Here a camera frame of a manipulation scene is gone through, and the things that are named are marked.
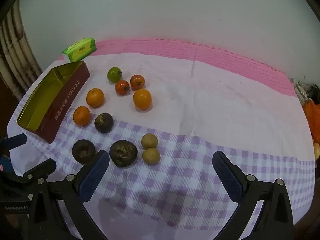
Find large dark brown round fruit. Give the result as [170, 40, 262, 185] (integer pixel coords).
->
[109, 140, 138, 167]

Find green tissue pack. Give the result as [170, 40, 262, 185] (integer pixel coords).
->
[62, 37, 97, 63]

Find tan round fruit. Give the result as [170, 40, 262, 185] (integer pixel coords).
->
[142, 147, 160, 166]
[141, 133, 158, 150]

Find pink and purple checked cloth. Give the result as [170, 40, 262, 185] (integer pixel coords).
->
[7, 38, 316, 240]

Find orange plastic bag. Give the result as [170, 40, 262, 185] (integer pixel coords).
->
[302, 100, 320, 143]

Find beige bamboo pattern curtain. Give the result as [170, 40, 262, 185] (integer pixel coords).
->
[0, 5, 43, 93]

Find dark red gold tin box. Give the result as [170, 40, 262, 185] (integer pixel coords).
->
[16, 60, 90, 144]

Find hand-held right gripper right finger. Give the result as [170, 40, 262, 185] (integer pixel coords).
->
[212, 151, 294, 240]

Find small red tomato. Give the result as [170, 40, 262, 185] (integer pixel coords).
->
[115, 80, 131, 96]

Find large orange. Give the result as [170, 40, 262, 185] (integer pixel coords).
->
[133, 89, 152, 111]

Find green tomato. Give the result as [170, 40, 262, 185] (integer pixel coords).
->
[107, 67, 122, 83]

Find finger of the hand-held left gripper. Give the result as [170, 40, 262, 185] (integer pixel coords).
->
[0, 133, 27, 153]
[22, 158, 57, 183]

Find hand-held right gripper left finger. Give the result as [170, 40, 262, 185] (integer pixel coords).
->
[28, 150, 110, 240]

